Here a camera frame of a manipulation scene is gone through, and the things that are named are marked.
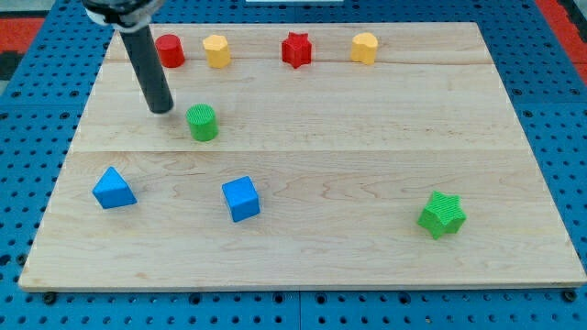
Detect yellow heart block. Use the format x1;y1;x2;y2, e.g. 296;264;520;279
350;32;379;65

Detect blue triangle block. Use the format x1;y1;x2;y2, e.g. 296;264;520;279
92;167;137;209

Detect light wooden board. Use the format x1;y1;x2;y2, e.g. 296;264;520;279
18;22;586;292

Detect red cylinder block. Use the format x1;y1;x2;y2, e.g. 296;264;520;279
155;34;185;68

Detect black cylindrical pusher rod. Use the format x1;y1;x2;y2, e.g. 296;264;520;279
121;26;174;115

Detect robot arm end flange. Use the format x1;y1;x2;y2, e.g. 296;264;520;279
82;0;165;33

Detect green star block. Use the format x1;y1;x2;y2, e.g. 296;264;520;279
417;191;467;239

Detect red star block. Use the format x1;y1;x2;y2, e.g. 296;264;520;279
282;31;313;69

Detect blue cube block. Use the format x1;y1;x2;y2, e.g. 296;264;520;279
221;176;260;223

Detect green cylinder block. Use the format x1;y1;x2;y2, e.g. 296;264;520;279
185;104;218;142

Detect yellow hexagon block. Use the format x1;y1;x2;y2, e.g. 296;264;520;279
203;35;231;69

